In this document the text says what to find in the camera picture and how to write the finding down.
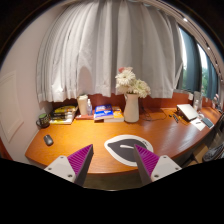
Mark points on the orange yellow book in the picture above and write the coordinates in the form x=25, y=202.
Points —
x=117, y=115

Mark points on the stack of yellow books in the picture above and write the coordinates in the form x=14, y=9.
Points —
x=63, y=115

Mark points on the dark smartphone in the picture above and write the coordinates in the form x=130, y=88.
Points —
x=207, y=122

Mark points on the red flat book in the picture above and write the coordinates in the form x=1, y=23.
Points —
x=84, y=117

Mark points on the silver laptop on stand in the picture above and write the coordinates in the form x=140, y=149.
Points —
x=188, y=111

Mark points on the white paper sheet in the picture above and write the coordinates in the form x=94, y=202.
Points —
x=198, y=124

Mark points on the white paper cup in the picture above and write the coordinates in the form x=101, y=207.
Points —
x=82, y=104

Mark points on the black office chair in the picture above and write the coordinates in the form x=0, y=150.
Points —
x=214, y=153

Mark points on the dark grey curtain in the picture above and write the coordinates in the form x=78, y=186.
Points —
x=198, y=73

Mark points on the dark green mug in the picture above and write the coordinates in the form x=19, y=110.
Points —
x=43, y=121

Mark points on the dark grey computer mouse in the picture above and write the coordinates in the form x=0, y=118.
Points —
x=48, y=140

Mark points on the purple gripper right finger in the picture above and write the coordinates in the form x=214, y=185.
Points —
x=152, y=167

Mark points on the blue book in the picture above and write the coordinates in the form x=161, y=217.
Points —
x=103, y=112

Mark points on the white sheer curtain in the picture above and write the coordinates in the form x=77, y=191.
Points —
x=89, y=41

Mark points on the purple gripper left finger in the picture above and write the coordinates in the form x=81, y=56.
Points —
x=73, y=168

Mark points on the white gerbera flower bouquet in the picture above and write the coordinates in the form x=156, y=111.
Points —
x=127, y=83

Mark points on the clear plastic bottle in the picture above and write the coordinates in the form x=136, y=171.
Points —
x=89, y=107

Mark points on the white ceramic vase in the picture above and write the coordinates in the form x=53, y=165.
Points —
x=131, y=111

